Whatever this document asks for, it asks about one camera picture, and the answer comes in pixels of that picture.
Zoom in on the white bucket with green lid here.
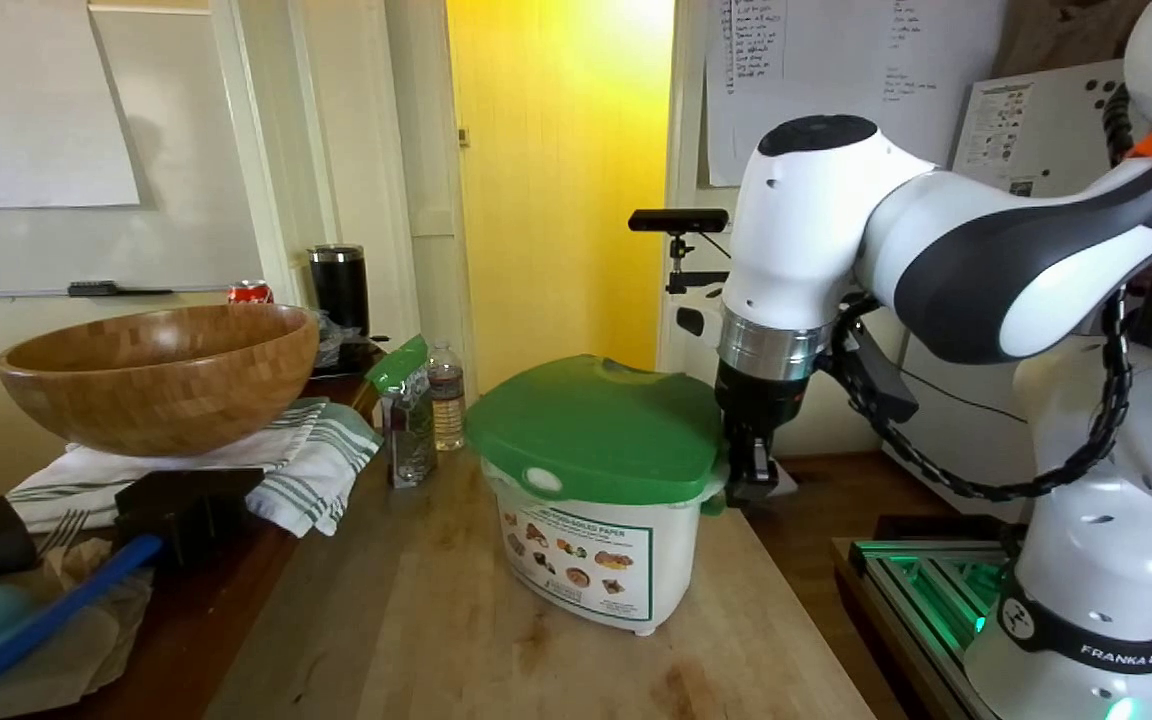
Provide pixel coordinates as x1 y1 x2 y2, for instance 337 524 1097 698
466 356 721 637

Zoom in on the black tumbler cup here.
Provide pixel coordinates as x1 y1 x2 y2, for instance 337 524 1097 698
309 249 367 333

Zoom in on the large wooden bowl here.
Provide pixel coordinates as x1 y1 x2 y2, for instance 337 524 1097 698
0 304 319 457

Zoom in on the black cable chain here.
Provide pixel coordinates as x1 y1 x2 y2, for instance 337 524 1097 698
822 295 1137 510

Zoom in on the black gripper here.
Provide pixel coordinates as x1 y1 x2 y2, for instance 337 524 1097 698
716 370 803 503

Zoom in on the paper sheet on wall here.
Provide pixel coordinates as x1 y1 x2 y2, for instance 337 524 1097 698
703 0 1007 190

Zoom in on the clear plastic water bottle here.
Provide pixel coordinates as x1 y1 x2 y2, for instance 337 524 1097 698
429 351 466 454

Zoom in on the black whiteboard marker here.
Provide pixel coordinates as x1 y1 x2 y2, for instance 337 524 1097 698
67 280 177 301

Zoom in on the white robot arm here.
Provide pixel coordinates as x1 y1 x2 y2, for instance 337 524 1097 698
716 0 1152 720

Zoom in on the whiteboard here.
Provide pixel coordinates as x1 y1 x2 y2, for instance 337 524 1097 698
0 0 142 210

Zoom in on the green snack bag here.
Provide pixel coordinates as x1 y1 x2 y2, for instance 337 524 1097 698
367 338 435 494

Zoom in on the striped white dish towel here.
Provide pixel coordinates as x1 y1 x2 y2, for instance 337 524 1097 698
10 396 380 538

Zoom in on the red soda can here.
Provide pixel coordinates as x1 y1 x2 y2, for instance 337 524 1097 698
230 280 272 304

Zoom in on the black camera on stand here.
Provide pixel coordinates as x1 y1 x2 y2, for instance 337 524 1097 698
629 210 730 295

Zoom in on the blue plastic handle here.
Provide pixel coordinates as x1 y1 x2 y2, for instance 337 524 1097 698
0 538 164 676

